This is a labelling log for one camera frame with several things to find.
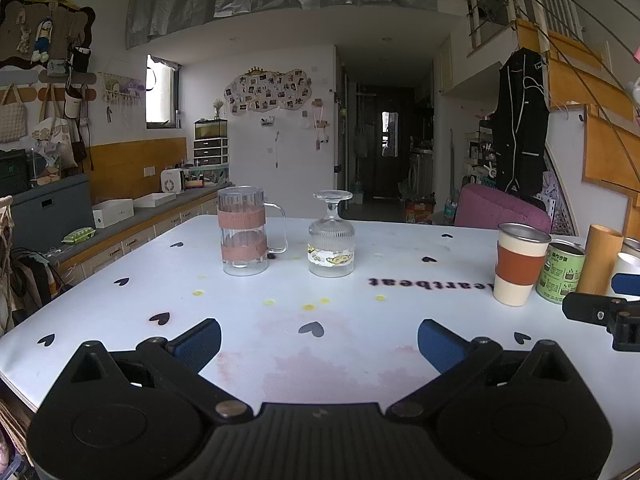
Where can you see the colourful carton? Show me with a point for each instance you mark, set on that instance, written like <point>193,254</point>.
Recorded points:
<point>419,212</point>

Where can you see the bamboo tube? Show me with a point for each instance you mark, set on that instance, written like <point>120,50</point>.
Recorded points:
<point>600,260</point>

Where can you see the dark entrance door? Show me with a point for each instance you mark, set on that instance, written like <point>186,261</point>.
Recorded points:
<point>389,140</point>

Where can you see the black jacket with white trim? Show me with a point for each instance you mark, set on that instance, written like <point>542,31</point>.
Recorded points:
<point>520,125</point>

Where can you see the small dark drawer unit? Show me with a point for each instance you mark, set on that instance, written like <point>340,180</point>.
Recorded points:
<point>211,152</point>

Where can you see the wooden staircase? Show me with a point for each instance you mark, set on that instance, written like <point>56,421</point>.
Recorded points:
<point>595,120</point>

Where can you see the white heart print tablecloth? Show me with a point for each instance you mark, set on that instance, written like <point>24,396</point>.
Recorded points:
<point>280,320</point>

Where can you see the flat white box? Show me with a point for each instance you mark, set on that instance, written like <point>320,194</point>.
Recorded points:
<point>154,200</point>

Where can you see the silver tin can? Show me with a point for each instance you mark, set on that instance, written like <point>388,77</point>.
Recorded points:
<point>632,246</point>

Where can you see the grey storage box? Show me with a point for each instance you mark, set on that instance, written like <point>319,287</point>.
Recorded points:
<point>50,215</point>

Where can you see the brown wall pegboard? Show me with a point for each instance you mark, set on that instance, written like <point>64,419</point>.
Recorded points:
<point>20,35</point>

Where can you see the white cardboard box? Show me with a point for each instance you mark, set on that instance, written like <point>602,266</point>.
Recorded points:
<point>112,214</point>

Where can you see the green wet wipes pack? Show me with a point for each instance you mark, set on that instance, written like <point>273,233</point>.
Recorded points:
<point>79,236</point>

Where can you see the white paper cup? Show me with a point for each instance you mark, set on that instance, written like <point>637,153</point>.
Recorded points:
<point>625,264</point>

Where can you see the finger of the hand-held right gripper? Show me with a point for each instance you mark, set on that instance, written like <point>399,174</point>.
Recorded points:
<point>627,284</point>
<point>600,310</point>

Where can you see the glass fish tank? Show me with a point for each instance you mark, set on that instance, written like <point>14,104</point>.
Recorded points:
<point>211,129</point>

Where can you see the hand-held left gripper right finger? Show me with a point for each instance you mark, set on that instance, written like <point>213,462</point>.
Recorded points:
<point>440,347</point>

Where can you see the grey top cabinet counter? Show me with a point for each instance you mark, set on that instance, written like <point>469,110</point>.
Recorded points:
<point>150,230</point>

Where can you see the white crochet bag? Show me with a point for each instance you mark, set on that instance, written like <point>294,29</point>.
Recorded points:
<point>12,122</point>

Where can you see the cloud shaped photo board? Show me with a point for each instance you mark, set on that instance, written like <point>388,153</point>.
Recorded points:
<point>267,91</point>

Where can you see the window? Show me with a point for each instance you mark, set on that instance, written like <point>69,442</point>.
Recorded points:
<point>161,92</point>

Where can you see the ribbed glass goblet cup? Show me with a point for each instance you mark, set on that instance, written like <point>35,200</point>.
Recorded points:
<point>331,242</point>

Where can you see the washing machine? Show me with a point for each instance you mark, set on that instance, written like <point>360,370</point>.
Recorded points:
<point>421,172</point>

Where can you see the pink upholstered chair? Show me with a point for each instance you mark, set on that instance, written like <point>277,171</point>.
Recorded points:
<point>500,212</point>

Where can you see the white small appliance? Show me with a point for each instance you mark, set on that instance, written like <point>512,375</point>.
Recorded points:
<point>172,181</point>

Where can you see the green tin can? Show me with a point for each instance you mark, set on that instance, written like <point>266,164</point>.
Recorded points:
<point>560,275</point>

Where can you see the glass mug with pink bands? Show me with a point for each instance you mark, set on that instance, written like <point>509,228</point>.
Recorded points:
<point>241,240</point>

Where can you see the printed canvas tote bag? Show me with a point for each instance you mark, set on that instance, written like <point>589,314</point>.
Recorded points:
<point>52,142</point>

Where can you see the white cup with orange sleeve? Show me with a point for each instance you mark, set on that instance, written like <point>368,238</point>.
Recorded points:
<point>519,270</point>

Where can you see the blue plush doll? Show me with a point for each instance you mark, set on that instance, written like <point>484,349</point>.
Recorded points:
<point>42,37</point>

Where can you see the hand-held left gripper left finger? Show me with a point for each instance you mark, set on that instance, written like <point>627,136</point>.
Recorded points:
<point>197,345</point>

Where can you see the plastic water bottle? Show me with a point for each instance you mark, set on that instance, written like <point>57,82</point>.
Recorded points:
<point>451,207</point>

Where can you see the black appliance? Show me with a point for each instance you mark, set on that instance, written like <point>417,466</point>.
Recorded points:
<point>14,172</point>

